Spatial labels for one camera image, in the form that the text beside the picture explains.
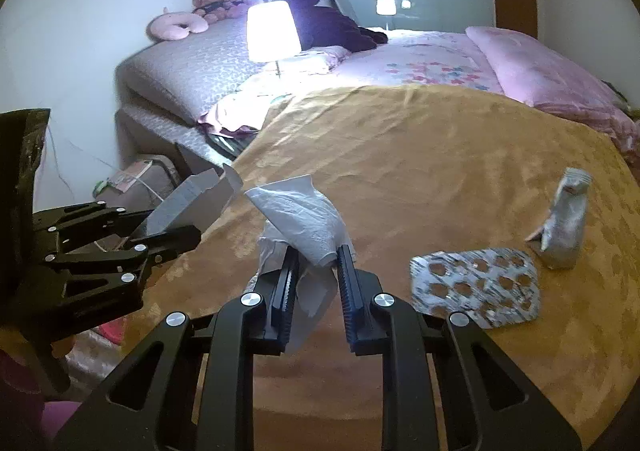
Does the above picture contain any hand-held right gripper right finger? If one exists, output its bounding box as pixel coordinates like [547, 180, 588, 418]
[336, 244, 583, 451]

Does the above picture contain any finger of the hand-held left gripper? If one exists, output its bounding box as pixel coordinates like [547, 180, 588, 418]
[46, 225, 202, 315]
[33, 200, 152, 243]

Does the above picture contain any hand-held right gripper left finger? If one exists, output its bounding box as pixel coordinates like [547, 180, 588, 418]
[52, 245, 301, 451]

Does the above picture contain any grey carton box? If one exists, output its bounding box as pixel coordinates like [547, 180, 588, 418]
[146, 162, 244, 238]

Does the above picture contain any white tissue paper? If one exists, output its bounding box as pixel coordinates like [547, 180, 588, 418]
[244, 174, 357, 350]

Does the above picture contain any colourful book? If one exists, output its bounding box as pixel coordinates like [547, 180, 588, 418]
[106, 160, 154, 193]

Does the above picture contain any brown nightstand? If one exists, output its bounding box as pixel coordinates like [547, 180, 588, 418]
[106, 155, 177, 204]

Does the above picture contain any silver blister pack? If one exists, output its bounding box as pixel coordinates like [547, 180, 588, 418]
[409, 247, 543, 330]

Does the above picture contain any pink satin cloth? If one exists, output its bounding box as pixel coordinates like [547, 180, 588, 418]
[196, 90, 292, 140]

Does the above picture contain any golden tablecloth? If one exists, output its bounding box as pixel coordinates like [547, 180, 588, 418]
[122, 82, 640, 451]

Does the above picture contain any grey headboard cushion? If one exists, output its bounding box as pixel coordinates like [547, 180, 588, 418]
[116, 18, 273, 125]

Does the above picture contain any pink neck pillow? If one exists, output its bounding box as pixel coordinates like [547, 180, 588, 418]
[146, 6, 209, 42]

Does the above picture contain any floral pillow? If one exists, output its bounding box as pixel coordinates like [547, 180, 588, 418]
[286, 44, 349, 75]

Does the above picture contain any white shade table lamp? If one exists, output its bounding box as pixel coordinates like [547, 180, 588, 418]
[246, 0, 302, 80]

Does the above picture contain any silver squeezed tube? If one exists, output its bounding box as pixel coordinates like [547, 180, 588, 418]
[524, 166, 594, 270]

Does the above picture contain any row of plush toys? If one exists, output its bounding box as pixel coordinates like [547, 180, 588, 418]
[191, 0, 282, 25]

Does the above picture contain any floral bedsheet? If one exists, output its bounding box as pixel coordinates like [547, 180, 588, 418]
[329, 28, 507, 98]

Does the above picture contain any dark purple plush toy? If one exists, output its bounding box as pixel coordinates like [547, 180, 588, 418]
[276, 0, 389, 53]

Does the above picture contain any white lamp cable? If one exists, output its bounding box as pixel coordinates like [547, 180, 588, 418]
[127, 166, 173, 202]

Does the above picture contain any grey upholstered bed frame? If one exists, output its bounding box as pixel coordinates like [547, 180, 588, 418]
[114, 102, 261, 174]

